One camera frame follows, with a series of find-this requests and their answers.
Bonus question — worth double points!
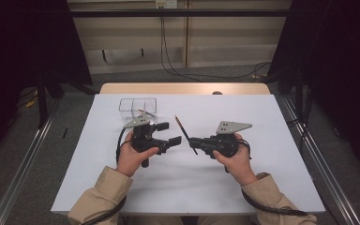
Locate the hand-held gripper cable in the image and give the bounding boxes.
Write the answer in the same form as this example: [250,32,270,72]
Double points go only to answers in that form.
[237,139,309,218]
[81,127,133,225]

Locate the person's left hand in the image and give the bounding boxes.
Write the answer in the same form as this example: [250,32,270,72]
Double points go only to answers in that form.
[115,130,160,178]

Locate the white table mat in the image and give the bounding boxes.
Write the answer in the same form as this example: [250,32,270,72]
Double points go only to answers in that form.
[50,93,326,217]

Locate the white wall socket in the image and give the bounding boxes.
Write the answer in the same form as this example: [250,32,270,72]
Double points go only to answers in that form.
[155,0,178,9]

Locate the clear plastic organizer box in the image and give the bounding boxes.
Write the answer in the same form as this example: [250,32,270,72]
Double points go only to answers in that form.
[117,97,159,127]

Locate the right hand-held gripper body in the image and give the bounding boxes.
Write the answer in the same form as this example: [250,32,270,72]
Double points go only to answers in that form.
[203,120,253,158]

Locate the black horizontal bar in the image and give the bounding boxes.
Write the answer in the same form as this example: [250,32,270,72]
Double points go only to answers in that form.
[69,8,292,19]

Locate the right hand-held gripper cable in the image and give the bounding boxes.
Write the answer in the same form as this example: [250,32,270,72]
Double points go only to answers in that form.
[237,139,309,218]

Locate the aluminium floor rail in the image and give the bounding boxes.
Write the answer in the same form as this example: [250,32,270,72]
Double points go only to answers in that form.
[0,99,62,225]
[282,95,360,225]

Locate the black curtain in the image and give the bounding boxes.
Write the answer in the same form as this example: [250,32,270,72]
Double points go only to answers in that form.
[266,0,360,181]
[0,0,94,170]

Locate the black metal stand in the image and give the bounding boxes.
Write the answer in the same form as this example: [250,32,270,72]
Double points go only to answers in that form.
[37,73,50,129]
[294,68,305,121]

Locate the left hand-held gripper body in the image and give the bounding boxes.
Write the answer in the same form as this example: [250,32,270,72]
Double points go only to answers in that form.
[124,112,170,154]

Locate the black wall cables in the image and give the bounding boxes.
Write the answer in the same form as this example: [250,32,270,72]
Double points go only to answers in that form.
[158,15,273,83]

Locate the left hand-held gripper cable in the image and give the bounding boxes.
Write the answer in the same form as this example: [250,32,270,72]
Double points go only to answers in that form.
[81,127,133,225]

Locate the black pencil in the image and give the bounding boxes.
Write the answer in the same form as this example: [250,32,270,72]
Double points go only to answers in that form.
[137,109,156,118]
[173,114,199,156]

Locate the person's right hand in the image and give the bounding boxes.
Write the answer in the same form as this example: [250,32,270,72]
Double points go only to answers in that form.
[212,133,259,187]

